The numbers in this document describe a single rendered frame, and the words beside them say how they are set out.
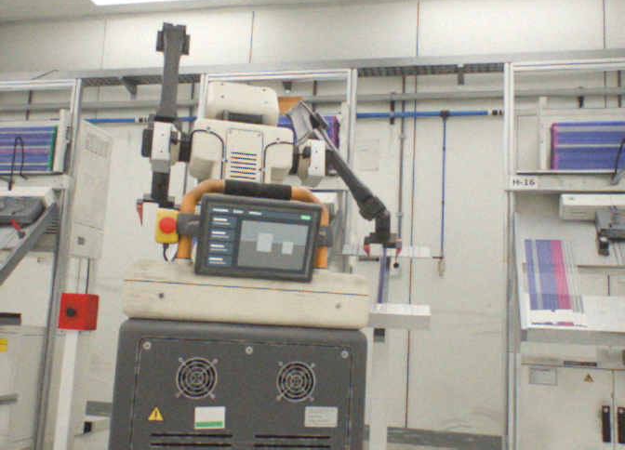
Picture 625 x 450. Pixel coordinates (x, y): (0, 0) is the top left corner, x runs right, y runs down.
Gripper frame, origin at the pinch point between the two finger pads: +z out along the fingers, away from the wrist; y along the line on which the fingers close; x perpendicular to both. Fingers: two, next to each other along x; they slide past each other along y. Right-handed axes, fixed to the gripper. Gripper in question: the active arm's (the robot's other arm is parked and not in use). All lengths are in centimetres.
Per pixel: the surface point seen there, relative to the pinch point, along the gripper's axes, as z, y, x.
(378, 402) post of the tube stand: 40, -1, 34
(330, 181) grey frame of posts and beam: 2, 27, -60
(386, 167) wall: 67, 9, -199
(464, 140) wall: 51, -41, -208
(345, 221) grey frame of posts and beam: 17, 20, -51
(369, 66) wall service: 6, 22, -225
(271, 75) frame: -34, 60, -101
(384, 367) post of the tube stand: 31.0, -2.2, 25.6
